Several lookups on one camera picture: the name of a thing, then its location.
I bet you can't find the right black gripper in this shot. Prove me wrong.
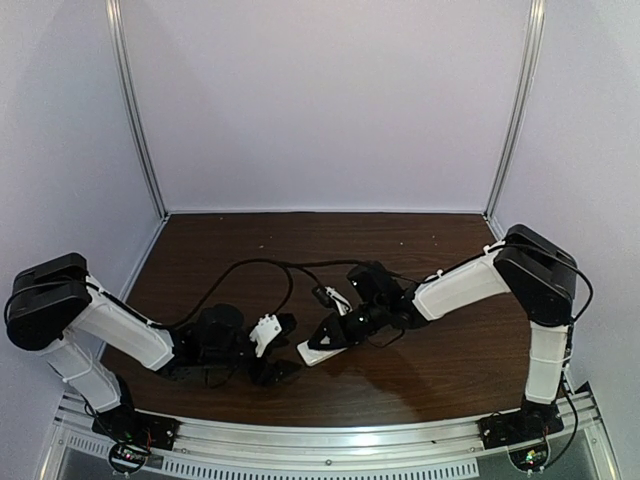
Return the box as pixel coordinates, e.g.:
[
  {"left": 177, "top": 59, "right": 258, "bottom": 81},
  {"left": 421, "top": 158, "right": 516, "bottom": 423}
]
[{"left": 308, "top": 300, "right": 389, "bottom": 350}]

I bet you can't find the white remote control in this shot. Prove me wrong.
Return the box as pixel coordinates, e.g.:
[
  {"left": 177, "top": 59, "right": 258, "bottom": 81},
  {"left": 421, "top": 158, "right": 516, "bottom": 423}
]
[{"left": 296, "top": 341, "right": 345, "bottom": 367}]

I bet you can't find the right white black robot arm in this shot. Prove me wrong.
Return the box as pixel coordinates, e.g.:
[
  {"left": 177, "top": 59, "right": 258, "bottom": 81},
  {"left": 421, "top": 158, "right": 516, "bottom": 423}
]
[{"left": 297, "top": 224, "right": 577, "bottom": 442}]

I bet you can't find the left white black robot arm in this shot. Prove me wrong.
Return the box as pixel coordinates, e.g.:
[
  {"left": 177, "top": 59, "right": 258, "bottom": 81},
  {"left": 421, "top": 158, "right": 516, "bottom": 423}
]
[{"left": 4, "top": 252, "right": 301, "bottom": 444}]

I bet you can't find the left round circuit board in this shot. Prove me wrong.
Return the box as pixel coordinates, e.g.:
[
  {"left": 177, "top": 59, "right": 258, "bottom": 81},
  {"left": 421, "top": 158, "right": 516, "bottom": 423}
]
[{"left": 107, "top": 443, "right": 151, "bottom": 476}]

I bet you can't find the round circuit board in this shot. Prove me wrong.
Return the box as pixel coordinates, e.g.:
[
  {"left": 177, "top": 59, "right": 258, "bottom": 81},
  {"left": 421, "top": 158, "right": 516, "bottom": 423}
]
[
  {"left": 107, "top": 443, "right": 151, "bottom": 476},
  {"left": 508, "top": 442, "right": 550, "bottom": 474}
]

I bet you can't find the right round circuit board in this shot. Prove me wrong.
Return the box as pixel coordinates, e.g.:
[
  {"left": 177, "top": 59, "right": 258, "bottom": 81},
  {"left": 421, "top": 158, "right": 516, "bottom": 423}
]
[{"left": 508, "top": 442, "right": 550, "bottom": 474}]

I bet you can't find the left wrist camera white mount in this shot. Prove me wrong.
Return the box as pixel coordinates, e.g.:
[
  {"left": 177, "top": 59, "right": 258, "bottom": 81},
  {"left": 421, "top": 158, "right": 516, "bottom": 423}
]
[{"left": 249, "top": 313, "right": 297, "bottom": 358}]

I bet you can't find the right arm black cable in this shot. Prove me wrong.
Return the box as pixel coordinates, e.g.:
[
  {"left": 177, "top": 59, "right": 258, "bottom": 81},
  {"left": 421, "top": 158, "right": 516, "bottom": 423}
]
[{"left": 287, "top": 258, "right": 371, "bottom": 281}]

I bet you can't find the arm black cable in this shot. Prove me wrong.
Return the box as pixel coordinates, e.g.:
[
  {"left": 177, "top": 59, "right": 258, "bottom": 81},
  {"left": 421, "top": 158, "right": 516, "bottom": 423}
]
[
  {"left": 287, "top": 258, "right": 371, "bottom": 281},
  {"left": 164, "top": 258, "right": 296, "bottom": 331}
]

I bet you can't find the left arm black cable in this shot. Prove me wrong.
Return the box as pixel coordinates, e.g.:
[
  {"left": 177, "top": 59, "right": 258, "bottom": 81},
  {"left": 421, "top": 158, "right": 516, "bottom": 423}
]
[{"left": 164, "top": 258, "right": 296, "bottom": 331}]

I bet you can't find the curved aluminium front rail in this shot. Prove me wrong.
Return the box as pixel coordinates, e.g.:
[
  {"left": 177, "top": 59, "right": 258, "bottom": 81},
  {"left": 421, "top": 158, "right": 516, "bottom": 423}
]
[{"left": 35, "top": 391, "right": 622, "bottom": 479}]

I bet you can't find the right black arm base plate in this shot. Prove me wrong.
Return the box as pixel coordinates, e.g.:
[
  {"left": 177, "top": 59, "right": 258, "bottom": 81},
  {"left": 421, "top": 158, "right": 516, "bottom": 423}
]
[{"left": 477, "top": 410, "right": 564, "bottom": 450}]

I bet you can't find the right aluminium frame post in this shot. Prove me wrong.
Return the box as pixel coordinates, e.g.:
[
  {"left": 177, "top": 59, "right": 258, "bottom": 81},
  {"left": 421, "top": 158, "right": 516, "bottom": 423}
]
[{"left": 484, "top": 0, "right": 546, "bottom": 221}]

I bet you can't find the aluminium frame post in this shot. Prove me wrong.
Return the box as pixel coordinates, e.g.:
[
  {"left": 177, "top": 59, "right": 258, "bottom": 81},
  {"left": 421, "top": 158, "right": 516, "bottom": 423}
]
[
  {"left": 105, "top": 0, "right": 169, "bottom": 221},
  {"left": 484, "top": 0, "right": 546, "bottom": 221}
]

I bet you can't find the left aluminium frame post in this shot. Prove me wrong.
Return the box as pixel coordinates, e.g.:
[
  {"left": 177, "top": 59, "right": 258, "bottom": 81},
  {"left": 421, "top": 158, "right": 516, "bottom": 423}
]
[{"left": 105, "top": 0, "right": 169, "bottom": 221}]

